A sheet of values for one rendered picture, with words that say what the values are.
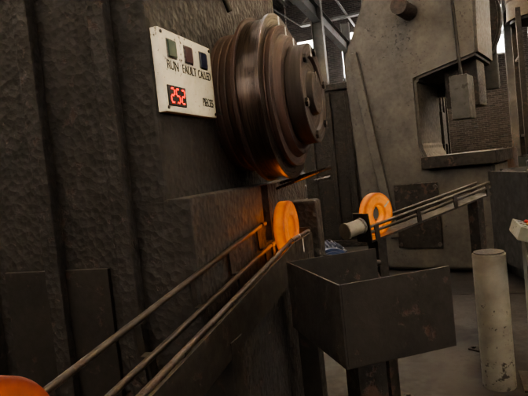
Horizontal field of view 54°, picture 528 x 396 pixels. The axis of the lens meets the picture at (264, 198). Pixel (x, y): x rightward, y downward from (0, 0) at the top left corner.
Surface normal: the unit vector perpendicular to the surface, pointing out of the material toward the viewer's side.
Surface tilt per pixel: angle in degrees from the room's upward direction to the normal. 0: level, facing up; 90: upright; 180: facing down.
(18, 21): 90
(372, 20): 90
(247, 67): 75
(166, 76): 90
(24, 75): 90
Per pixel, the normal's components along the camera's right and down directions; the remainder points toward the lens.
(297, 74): -0.34, -0.21
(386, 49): -0.54, 0.10
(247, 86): -0.33, 0.03
